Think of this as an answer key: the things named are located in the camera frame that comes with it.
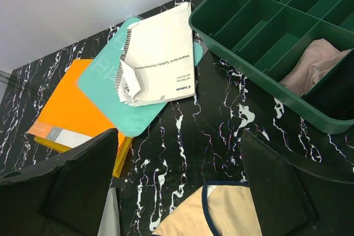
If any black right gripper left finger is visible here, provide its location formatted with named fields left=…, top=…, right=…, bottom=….
left=1, top=129, right=118, bottom=235

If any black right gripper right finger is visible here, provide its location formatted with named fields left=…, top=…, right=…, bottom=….
left=240, top=130, right=353, bottom=235

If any grey underwear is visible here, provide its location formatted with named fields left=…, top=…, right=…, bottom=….
left=97, top=187, right=121, bottom=236

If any beige underwear navy trim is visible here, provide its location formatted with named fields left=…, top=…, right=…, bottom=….
left=152, top=181, right=262, bottom=235

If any pink rolled underwear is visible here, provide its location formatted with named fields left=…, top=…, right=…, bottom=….
left=280, top=39, right=352, bottom=97

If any yellow binder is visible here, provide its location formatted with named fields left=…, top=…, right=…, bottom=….
left=34, top=133, right=133, bottom=178

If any orange folder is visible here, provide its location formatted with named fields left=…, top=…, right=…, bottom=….
left=28, top=59, right=115, bottom=153

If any teal plastic board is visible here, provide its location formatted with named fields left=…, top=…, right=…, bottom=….
left=77, top=17, right=205, bottom=137

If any white Canon safety booklet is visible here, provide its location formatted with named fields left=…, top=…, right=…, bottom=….
left=114, top=2, right=196, bottom=107

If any green compartment tray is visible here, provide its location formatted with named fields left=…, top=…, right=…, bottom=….
left=189, top=0, right=353, bottom=134

